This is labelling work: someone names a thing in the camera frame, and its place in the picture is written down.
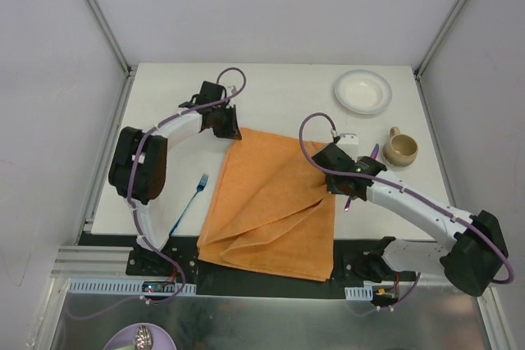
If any gold purple spoon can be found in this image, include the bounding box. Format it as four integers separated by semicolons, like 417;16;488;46
344;196;353;211

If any iridescent purple knife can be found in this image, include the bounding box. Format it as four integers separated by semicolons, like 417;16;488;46
370;143;380;159

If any aluminium frame post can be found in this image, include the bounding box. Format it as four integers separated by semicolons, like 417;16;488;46
84;0;133;77
413;0;469;81

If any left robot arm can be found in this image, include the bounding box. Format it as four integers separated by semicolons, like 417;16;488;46
108;81;242;275

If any beige ceramic mug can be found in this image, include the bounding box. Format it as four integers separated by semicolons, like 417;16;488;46
382;127;418;167

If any white ceramic plate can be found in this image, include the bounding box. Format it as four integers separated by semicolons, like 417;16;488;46
334;70;393;115

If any right aluminium frame post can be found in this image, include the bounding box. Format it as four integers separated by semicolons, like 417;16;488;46
413;0;469;81

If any right white cable duct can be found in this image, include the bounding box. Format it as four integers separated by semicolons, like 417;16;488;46
345;285;373;302

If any left aluminium frame post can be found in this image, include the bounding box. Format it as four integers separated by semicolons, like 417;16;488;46
84;0;133;77

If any lilac plate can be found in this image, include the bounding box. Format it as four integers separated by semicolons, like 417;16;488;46
103;323;176;350

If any aluminium front rail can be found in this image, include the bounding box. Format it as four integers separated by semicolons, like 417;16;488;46
51;243;495;285

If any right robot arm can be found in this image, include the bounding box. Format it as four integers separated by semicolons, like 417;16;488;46
311;143;509;297

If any white cable duct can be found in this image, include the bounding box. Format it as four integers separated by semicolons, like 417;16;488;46
68;279;197;297
345;285;373;302

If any silver cutlery on lilac plate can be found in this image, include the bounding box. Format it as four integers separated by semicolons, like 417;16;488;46
133;325;153;350

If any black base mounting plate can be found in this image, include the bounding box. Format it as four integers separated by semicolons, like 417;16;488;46
125;234;418;300

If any orange cloth placemat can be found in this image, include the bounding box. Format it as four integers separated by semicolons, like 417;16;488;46
197;128;336;282

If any blue metal fork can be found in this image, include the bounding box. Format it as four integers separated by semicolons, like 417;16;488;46
168;174;209;237

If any left white cable duct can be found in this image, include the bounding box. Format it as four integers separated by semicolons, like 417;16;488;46
68;279;197;297

